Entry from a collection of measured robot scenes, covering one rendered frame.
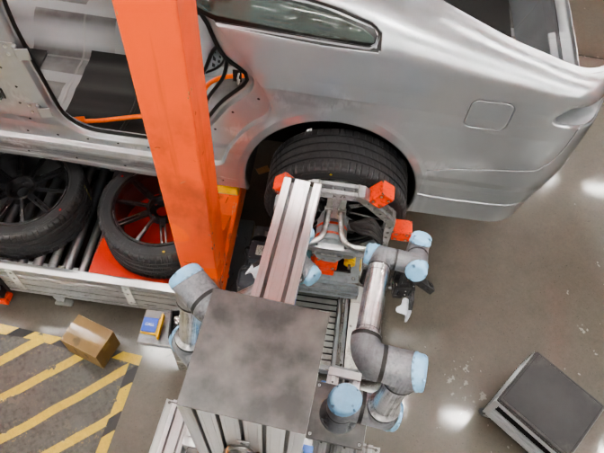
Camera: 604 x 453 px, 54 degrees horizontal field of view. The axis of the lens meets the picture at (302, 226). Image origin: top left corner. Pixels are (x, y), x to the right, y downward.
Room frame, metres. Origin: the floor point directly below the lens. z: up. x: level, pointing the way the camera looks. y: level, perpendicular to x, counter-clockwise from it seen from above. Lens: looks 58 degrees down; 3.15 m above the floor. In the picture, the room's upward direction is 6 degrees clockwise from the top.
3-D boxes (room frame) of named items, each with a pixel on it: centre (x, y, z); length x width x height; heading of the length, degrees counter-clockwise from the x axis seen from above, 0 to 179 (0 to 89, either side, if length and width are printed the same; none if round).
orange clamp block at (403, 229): (1.46, -0.45, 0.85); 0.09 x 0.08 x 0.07; 88
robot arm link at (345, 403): (0.61, -0.22, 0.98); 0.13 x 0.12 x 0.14; 82
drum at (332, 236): (1.39, -0.14, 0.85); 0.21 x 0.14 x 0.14; 178
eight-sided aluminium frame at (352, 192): (1.46, -0.14, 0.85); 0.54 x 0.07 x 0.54; 88
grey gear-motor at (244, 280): (1.50, 0.21, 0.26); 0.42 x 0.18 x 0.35; 178
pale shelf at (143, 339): (1.02, 0.50, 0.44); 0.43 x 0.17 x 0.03; 88
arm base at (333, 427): (0.61, -0.21, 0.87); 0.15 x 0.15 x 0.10
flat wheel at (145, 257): (1.69, 0.75, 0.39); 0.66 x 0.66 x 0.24
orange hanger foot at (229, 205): (1.57, 0.41, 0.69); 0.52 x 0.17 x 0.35; 178
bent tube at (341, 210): (1.34, -0.23, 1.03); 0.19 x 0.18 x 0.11; 178
